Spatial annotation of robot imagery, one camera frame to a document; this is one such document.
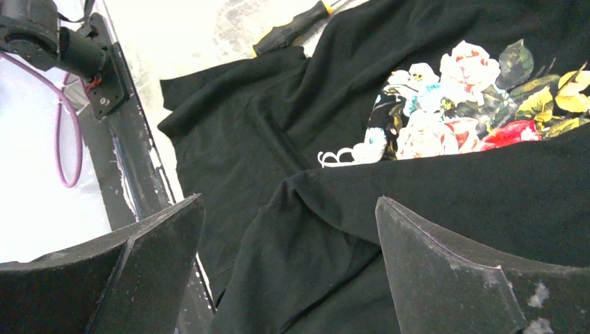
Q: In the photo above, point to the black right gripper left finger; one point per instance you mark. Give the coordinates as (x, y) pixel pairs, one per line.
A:
(106, 276)

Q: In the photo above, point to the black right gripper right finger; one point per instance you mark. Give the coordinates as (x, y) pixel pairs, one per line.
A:
(443, 282)

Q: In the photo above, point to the black floral print t-shirt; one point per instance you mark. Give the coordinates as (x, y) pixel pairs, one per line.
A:
(472, 114)

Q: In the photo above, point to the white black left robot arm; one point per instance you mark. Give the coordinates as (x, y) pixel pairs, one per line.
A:
(33, 31)

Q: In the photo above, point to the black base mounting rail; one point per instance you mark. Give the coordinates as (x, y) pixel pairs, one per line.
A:
(131, 176)

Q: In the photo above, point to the yellow black handled screwdriver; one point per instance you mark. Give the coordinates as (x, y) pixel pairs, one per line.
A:
(286, 34)

